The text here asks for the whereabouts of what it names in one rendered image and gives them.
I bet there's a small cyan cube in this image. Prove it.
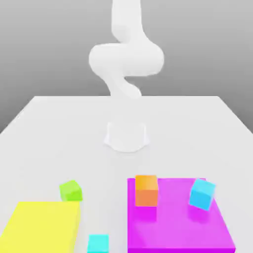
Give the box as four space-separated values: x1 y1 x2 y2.
86 234 110 253

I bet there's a large magenta box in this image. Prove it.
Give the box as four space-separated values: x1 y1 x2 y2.
126 177 237 253

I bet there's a small blue cube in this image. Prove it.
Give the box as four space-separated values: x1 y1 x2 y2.
189 178 216 211

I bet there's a small green cube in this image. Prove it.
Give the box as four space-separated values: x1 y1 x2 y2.
59 179 83 202

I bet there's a small orange cube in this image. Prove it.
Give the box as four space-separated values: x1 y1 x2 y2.
134 174 159 208

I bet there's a large yellow box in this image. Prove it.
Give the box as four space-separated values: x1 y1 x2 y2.
0 201 81 253

